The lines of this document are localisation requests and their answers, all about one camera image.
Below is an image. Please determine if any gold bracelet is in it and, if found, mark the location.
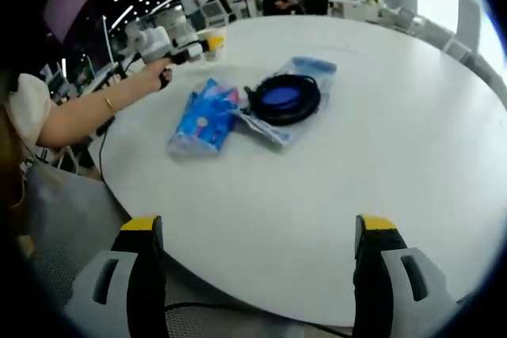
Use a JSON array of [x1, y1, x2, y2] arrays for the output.
[[101, 90, 116, 114]]

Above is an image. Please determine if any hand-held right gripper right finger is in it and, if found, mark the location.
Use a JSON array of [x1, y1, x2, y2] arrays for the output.
[[351, 214, 463, 338]]

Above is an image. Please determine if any grey mesh chair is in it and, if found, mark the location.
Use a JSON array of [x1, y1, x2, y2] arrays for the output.
[[21, 163, 254, 338]]

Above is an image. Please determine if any person's brown hair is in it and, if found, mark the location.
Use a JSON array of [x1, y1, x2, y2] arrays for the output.
[[0, 108, 29, 245]]

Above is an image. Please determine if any person's left hand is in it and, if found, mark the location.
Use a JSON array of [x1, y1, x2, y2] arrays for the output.
[[136, 61, 174, 93]]

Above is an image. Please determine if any row of grey chairs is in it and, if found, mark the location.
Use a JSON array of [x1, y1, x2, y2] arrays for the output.
[[379, 6, 493, 78]]

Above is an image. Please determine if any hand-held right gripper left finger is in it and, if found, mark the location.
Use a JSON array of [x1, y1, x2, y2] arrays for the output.
[[65, 215, 170, 338]]

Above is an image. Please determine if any person's cream sleeve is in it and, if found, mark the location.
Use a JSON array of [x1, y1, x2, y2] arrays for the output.
[[0, 72, 57, 146]]

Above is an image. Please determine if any white table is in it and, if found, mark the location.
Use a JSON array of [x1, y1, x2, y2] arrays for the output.
[[89, 15, 507, 329]]

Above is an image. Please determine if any blue tissue packet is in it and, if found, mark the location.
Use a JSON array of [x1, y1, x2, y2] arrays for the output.
[[165, 78, 242, 158]]

